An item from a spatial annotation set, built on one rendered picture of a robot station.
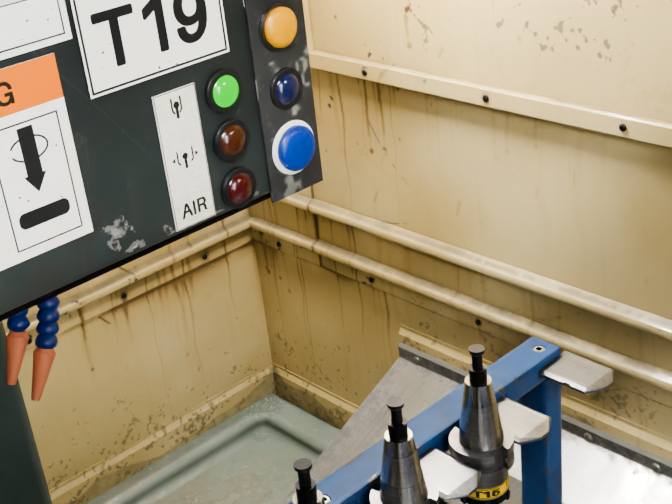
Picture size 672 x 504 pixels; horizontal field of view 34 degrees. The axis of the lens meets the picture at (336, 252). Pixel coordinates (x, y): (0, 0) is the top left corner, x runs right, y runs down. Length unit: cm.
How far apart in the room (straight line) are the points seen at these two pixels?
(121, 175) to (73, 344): 133
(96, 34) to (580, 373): 73
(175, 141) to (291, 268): 142
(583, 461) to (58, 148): 121
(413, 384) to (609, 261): 48
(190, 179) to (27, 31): 14
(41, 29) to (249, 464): 163
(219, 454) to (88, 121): 161
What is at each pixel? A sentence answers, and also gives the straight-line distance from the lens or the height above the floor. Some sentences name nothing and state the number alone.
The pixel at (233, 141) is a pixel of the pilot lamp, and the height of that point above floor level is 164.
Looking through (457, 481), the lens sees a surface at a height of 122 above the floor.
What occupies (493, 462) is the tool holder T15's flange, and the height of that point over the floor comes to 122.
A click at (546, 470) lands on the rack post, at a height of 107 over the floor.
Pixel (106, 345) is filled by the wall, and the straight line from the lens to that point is 200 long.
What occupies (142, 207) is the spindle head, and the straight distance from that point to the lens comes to 66.
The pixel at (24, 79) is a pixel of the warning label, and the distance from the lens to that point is 60.
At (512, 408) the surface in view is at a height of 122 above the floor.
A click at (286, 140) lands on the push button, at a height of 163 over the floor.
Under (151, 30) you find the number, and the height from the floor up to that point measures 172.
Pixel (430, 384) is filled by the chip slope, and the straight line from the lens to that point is 186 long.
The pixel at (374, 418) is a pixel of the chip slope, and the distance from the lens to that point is 186.
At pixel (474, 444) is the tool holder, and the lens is 107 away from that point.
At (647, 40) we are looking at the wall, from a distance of 139.
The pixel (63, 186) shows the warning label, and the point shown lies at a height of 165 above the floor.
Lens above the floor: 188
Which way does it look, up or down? 27 degrees down
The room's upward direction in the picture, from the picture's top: 6 degrees counter-clockwise
